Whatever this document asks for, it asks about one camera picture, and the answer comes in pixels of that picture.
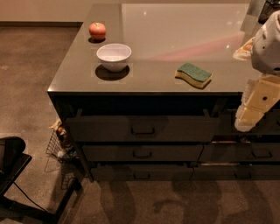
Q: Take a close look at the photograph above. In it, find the dark drawer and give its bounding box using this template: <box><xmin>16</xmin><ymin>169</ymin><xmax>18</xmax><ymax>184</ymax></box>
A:
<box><xmin>192</xmin><ymin>164</ymin><xmax>280</xmax><ymax>180</ymax></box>
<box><xmin>219</xmin><ymin>109</ymin><xmax>280</xmax><ymax>136</ymax></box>
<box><xmin>82</xmin><ymin>144</ymin><xmax>203</xmax><ymax>162</ymax></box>
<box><xmin>199</xmin><ymin>143</ymin><xmax>280</xmax><ymax>162</ymax></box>
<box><xmin>91</xmin><ymin>164</ymin><xmax>193</xmax><ymax>181</ymax></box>
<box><xmin>66</xmin><ymin>112</ymin><xmax>220</xmax><ymax>143</ymax></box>

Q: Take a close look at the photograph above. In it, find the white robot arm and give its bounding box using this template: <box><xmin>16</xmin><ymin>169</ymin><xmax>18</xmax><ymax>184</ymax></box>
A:
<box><xmin>233</xmin><ymin>10</ymin><xmax>280</xmax><ymax>132</ymax></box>

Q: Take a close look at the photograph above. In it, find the green yellow sponge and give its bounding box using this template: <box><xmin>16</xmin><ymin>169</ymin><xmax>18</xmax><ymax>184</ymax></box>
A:
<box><xmin>175</xmin><ymin>63</ymin><xmax>213</xmax><ymax>89</ymax></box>

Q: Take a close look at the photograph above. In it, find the dark object on counter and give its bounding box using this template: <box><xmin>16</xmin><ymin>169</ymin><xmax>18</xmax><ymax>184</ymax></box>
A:
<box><xmin>258</xmin><ymin>0</ymin><xmax>280</xmax><ymax>25</ymax></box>

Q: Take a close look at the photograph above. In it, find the dark counter cabinet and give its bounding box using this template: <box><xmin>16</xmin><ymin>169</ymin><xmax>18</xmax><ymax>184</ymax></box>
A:
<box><xmin>48</xmin><ymin>0</ymin><xmax>280</xmax><ymax>180</ymax></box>

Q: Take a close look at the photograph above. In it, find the white bowl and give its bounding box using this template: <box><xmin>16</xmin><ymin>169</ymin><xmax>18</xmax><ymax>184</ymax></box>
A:
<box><xmin>96</xmin><ymin>43</ymin><xmax>132</xmax><ymax>73</ymax></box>

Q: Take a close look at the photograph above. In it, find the red apple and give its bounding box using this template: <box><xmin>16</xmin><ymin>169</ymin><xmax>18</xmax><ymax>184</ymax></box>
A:
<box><xmin>88</xmin><ymin>23</ymin><xmax>106</xmax><ymax>41</ymax></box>

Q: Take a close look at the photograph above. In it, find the wire basket with items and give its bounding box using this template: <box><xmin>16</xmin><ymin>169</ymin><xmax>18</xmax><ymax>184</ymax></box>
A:
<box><xmin>50</xmin><ymin>119</ymin><xmax>77</xmax><ymax>160</ymax></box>

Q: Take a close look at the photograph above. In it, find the black floor cable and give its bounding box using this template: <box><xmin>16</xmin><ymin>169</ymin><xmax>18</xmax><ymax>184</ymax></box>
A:
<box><xmin>11</xmin><ymin>181</ymin><xmax>51</xmax><ymax>214</ymax></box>

